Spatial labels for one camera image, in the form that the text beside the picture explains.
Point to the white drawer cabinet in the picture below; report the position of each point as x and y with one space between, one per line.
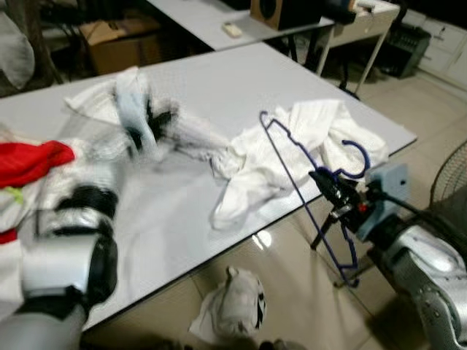
449 51

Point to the black table leg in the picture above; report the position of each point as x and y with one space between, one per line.
325 235

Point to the red garment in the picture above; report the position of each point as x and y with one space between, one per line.
33 164

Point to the white cotton garment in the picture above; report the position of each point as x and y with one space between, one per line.
292 146

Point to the white printed garment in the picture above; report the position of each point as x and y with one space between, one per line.
91 98

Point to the black floor fan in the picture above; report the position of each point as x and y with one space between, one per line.
452 182

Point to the white remote control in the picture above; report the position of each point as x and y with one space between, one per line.
233 30

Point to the white pillow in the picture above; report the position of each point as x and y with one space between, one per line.
14 51

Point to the white metal leg desk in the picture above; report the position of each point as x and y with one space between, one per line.
368 25

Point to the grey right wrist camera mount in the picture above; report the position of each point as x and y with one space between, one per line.
390 182

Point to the wooden speaker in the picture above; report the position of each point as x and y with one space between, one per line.
281 11

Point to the brown cardboard box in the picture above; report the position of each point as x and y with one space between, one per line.
124 51

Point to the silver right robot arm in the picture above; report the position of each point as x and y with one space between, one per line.
430 270

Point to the blue plastic clothes hanger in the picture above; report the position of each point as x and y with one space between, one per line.
300 197

